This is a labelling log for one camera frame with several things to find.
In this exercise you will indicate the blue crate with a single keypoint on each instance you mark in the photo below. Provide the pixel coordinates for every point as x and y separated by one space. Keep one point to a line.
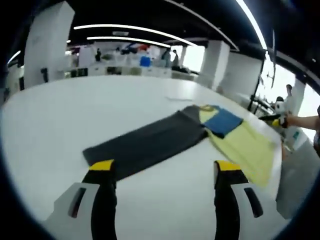
145 61

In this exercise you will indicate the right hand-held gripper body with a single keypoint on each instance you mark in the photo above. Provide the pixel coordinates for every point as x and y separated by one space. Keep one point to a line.
281 108

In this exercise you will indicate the person's dark patterned clothing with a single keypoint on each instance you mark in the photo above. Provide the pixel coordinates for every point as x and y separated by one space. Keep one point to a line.
317 130

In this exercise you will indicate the white square pillar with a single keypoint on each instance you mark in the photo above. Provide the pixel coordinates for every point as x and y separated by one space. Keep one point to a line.
225 65
47 37

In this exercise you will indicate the black box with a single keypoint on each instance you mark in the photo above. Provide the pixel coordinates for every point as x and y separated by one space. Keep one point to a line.
44 74

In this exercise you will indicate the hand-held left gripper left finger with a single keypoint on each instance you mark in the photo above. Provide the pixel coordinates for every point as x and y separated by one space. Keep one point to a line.
102 200

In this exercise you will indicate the ceiling light strip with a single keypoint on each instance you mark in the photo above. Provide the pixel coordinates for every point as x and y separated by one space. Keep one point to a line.
252 20
135 27
130 39

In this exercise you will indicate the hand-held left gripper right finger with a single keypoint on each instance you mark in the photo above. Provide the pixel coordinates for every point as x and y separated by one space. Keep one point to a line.
227 200

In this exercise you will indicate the yellow garment with grey blue sleeves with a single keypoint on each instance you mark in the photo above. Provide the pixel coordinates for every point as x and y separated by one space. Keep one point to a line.
150 142

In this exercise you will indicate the black tripod stand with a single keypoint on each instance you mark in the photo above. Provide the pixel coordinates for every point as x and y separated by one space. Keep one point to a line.
255 97

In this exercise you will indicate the white cabinet row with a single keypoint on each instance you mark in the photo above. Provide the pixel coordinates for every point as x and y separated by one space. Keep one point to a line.
155 72

